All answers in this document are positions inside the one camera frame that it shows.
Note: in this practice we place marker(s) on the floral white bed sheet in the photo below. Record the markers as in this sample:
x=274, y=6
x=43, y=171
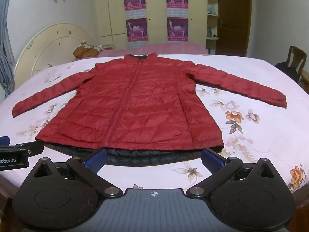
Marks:
x=253, y=140

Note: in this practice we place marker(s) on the red puffer jacket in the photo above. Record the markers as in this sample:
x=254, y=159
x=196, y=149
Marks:
x=144, y=106

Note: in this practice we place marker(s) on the pink striped blanket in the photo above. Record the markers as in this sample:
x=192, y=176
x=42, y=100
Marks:
x=169, y=48

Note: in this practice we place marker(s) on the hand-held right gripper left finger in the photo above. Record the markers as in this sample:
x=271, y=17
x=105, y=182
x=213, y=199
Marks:
x=95, y=160

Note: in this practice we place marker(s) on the cream wardrobe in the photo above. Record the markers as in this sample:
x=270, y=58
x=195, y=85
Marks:
x=157, y=12

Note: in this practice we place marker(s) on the folded light cloth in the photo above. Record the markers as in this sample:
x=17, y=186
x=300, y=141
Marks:
x=107, y=46

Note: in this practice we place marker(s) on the dark bag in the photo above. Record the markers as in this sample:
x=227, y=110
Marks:
x=287, y=71

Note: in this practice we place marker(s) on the blue grey curtain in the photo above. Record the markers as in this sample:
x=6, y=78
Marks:
x=5, y=60

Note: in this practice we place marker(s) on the cream corner shelf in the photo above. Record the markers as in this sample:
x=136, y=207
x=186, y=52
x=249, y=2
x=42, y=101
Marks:
x=213, y=21

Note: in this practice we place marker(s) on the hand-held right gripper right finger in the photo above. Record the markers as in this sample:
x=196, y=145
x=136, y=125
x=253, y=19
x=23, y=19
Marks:
x=213, y=160

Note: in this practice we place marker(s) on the cream round board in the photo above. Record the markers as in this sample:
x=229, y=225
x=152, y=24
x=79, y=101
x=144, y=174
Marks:
x=48, y=50

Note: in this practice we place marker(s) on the brown wooden door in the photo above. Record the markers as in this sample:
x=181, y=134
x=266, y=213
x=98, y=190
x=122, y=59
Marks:
x=235, y=17

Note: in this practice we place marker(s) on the wooden chair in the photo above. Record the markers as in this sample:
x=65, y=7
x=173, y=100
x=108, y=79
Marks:
x=295, y=56

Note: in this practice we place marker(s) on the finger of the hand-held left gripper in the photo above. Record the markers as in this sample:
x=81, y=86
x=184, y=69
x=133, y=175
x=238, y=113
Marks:
x=29, y=148

